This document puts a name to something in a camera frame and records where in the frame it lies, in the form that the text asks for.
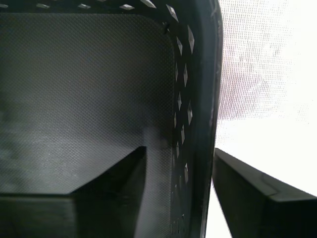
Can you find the white woven table cover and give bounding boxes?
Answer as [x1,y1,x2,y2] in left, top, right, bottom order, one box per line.
[207,0,317,238]

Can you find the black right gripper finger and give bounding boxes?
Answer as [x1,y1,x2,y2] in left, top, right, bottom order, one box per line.
[0,146,148,238]
[213,148,317,238]

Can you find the black perforated plastic basket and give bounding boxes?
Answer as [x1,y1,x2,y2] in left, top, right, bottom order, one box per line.
[0,0,223,238]

